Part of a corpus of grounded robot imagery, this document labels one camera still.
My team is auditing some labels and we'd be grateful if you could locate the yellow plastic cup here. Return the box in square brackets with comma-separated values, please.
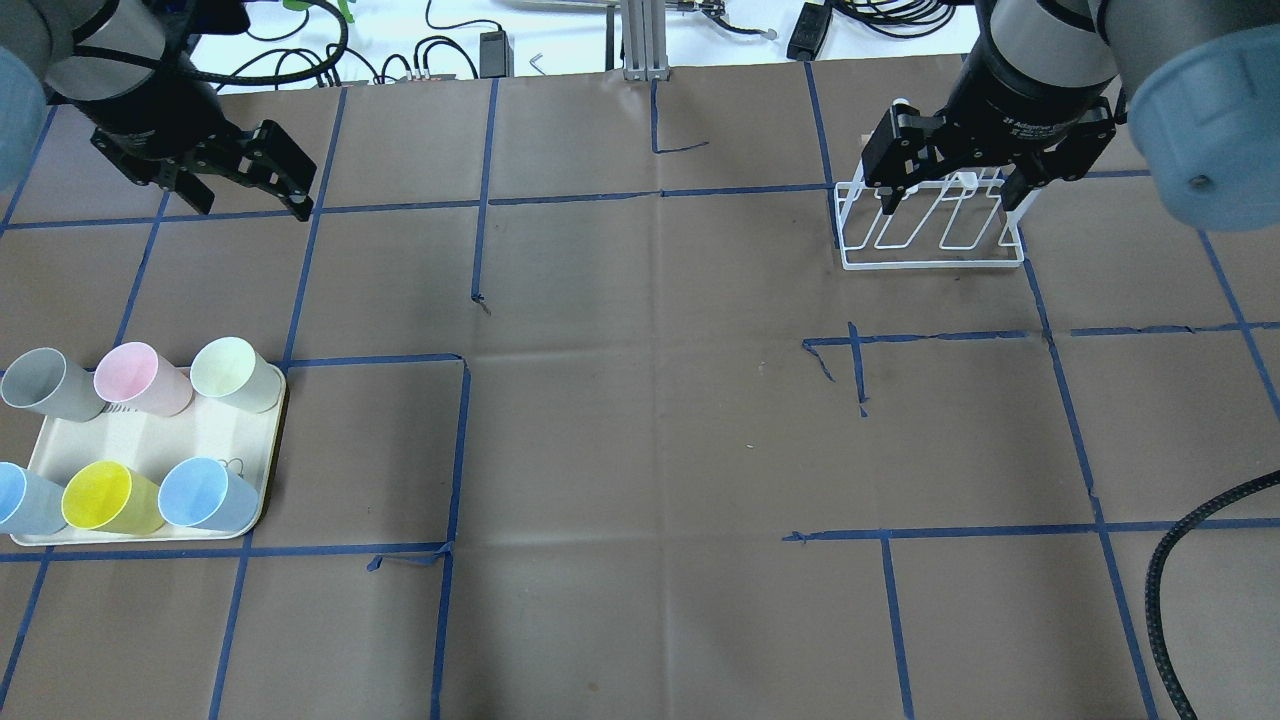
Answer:
[61, 460, 165, 536]

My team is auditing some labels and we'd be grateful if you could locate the cream plastic tray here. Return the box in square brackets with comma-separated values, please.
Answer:
[12, 387, 287, 547]

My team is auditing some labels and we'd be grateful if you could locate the pale green plastic cup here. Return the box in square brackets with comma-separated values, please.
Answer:
[189, 336, 284, 413]

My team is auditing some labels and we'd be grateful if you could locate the light blue cup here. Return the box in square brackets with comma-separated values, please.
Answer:
[157, 457, 261, 532]
[1, 462, 67, 536]

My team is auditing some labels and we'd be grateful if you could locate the pink plastic cup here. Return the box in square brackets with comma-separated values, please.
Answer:
[93, 342, 195, 416]

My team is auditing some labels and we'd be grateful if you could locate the aluminium frame post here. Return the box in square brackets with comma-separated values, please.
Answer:
[620, 0, 671, 82]

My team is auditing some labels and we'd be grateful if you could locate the white wire cup rack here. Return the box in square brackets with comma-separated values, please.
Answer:
[832, 168, 1038, 272]

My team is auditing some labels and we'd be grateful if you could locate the black braided cable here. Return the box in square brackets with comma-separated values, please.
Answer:
[1146, 471, 1280, 720]

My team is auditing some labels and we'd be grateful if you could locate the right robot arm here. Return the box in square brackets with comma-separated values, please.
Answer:
[860, 1, 1279, 232]

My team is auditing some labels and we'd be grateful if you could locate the grey plastic cup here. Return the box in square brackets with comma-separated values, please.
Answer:
[1, 347, 108, 421]

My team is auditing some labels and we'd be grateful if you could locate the black power adapter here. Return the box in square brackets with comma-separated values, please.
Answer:
[477, 29, 515, 79]
[785, 1, 832, 61]

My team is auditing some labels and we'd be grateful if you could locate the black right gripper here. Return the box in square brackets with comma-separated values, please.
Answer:
[861, 96, 1117, 217]

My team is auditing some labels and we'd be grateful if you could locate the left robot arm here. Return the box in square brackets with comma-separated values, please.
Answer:
[1, 1, 317, 222]

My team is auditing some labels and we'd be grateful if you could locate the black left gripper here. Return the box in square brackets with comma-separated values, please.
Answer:
[90, 96, 317, 222]

